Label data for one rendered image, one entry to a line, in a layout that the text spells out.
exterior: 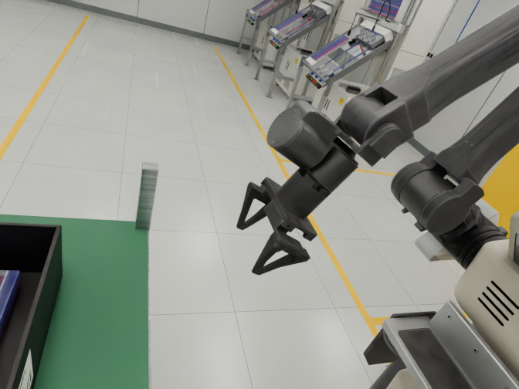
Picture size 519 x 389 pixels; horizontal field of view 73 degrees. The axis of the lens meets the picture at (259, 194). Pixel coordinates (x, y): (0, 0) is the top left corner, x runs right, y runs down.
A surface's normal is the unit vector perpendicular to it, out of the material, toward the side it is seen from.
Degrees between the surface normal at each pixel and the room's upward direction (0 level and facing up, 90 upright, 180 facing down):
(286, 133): 64
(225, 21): 90
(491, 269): 98
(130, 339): 0
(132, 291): 0
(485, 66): 88
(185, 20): 90
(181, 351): 0
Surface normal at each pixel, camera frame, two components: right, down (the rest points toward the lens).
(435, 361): 0.28, -0.80
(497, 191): -0.93, -0.08
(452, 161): -0.72, -0.41
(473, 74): 0.25, 0.55
